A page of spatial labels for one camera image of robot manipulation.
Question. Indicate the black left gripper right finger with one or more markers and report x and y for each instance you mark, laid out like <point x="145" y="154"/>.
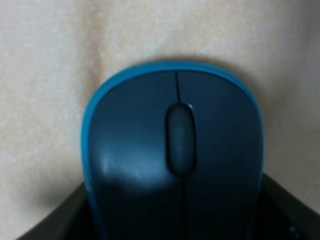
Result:
<point x="283" y="217"/>

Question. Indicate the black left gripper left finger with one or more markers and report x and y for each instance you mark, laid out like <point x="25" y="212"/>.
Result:
<point x="71" y="220"/>

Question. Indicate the blue black computer mouse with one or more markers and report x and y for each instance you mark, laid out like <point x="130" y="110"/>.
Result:
<point x="173" y="151"/>

